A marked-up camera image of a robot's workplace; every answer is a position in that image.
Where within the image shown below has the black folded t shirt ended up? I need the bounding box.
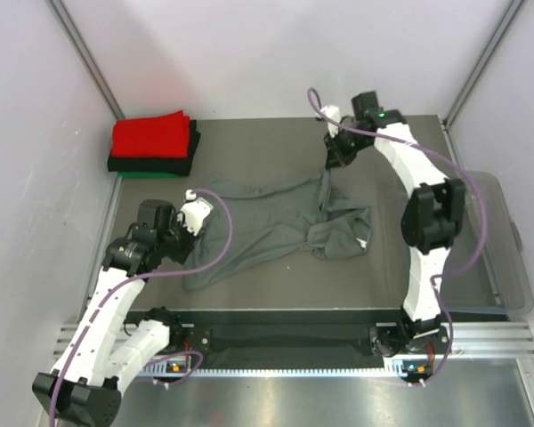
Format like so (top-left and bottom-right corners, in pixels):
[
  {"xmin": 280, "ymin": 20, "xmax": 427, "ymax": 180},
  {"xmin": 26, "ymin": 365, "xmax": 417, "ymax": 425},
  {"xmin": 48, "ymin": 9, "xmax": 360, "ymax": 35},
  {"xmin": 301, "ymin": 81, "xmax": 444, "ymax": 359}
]
[{"xmin": 107, "ymin": 120, "xmax": 201, "ymax": 177}]

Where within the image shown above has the green folded t shirt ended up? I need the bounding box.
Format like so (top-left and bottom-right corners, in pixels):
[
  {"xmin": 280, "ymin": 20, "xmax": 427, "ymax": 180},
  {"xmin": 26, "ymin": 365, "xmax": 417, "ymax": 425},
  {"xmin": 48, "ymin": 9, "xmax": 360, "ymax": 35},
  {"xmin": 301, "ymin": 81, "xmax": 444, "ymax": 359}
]
[{"xmin": 117, "ymin": 171, "xmax": 180, "ymax": 179}]

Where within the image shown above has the right corner aluminium post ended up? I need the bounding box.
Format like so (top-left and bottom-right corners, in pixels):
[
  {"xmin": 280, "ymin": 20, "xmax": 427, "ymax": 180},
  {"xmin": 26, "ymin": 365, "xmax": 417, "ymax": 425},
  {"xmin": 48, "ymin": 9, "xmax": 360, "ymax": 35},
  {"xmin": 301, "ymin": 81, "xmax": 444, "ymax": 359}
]
[{"xmin": 442, "ymin": 0, "xmax": 529, "ymax": 128}]

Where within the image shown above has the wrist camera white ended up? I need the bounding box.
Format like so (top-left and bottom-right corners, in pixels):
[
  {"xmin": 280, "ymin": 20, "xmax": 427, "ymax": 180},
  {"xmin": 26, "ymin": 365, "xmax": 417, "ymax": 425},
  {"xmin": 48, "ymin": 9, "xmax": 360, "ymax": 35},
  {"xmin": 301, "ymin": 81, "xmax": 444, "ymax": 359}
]
[
  {"xmin": 177, "ymin": 189, "xmax": 214, "ymax": 237},
  {"xmin": 317, "ymin": 105, "xmax": 342, "ymax": 138}
]

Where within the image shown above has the red folded t shirt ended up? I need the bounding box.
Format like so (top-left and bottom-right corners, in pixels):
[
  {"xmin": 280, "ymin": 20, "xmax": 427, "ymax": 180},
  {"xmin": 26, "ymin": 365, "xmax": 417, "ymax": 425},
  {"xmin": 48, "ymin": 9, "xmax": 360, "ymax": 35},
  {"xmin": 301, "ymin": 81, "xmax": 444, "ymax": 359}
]
[{"xmin": 110, "ymin": 110, "xmax": 190, "ymax": 158}]

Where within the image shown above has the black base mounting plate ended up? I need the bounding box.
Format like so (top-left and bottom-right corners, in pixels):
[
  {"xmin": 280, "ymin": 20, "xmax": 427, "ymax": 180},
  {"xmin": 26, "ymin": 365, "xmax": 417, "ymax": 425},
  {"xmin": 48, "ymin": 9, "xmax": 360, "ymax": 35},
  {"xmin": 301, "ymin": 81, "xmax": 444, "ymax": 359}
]
[{"xmin": 115, "ymin": 310, "xmax": 455, "ymax": 368}]

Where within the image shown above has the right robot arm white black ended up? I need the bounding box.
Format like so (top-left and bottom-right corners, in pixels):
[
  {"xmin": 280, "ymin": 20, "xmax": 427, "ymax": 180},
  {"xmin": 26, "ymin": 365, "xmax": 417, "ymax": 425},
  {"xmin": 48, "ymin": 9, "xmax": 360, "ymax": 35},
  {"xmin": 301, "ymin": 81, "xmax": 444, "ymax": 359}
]
[{"xmin": 320, "ymin": 92, "xmax": 466, "ymax": 357}]

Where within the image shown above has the corner aluminium post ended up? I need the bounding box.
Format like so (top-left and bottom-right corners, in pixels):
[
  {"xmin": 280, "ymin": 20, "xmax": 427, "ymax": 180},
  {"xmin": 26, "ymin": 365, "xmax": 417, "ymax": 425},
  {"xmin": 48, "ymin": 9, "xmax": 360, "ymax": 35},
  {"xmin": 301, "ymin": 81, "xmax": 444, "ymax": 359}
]
[
  {"xmin": 45, "ymin": 0, "xmax": 125, "ymax": 120},
  {"xmin": 442, "ymin": 0, "xmax": 529, "ymax": 128}
]

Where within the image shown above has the clear plastic bin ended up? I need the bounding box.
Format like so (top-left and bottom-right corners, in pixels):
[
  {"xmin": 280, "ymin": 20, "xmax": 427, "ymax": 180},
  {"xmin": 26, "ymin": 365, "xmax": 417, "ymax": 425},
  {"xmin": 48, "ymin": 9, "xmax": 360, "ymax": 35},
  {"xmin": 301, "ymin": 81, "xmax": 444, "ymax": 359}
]
[{"xmin": 393, "ymin": 169, "xmax": 534, "ymax": 315}]

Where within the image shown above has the aluminium frame rail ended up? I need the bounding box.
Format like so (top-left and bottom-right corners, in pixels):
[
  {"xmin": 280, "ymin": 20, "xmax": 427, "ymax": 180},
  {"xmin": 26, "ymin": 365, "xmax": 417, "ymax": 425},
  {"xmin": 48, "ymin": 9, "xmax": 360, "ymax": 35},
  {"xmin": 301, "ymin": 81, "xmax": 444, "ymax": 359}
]
[{"xmin": 53, "ymin": 322, "xmax": 534, "ymax": 359}]

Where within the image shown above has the left corner aluminium post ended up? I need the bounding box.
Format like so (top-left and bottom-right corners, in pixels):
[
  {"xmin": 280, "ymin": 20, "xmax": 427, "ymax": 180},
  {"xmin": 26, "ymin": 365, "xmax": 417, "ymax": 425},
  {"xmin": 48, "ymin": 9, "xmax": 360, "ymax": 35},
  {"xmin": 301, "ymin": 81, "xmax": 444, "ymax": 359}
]
[{"xmin": 45, "ymin": 0, "xmax": 125, "ymax": 120}]

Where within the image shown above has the slotted cable duct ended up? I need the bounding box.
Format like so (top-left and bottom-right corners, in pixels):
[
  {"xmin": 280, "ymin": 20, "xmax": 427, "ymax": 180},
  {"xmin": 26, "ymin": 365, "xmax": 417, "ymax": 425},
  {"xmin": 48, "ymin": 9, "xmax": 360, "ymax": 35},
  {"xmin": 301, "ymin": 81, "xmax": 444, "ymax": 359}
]
[{"xmin": 138, "ymin": 358, "xmax": 433, "ymax": 379}]

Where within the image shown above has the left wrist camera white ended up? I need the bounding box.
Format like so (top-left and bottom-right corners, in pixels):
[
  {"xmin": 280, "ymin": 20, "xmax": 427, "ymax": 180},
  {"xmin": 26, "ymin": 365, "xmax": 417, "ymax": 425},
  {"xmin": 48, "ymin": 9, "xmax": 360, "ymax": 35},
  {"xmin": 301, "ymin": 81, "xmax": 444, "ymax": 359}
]
[{"xmin": 177, "ymin": 189, "xmax": 214, "ymax": 237}]

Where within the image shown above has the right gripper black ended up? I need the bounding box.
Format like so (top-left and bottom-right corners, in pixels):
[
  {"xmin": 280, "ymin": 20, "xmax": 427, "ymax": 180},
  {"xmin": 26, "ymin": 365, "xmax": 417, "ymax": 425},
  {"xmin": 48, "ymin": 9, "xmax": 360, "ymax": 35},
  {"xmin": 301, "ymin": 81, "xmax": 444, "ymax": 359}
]
[{"xmin": 322, "ymin": 125, "xmax": 370, "ymax": 170}]

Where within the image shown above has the grey t shirt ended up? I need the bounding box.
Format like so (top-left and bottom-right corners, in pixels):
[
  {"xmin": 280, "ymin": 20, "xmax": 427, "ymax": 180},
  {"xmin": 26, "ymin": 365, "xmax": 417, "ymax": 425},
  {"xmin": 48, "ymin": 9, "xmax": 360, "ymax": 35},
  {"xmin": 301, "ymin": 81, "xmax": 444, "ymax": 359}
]
[{"xmin": 183, "ymin": 172, "xmax": 372, "ymax": 291}]

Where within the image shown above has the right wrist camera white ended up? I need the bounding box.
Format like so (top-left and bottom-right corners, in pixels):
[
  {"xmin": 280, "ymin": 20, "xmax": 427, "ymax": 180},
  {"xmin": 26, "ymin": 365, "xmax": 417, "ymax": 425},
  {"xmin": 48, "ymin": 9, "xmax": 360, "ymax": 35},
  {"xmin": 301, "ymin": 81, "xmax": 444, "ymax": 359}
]
[{"xmin": 317, "ymin": 105, "xmax": 342, "ymax": 138}]

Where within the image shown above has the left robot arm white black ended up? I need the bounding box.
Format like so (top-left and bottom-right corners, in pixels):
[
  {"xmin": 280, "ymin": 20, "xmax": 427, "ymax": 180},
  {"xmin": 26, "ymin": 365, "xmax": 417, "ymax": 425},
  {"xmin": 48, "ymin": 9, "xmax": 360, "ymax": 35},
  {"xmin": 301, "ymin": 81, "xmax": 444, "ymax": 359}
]
[{"xmin": 32, "ymin": 194, "xmax": 213, "ymax": 426}]

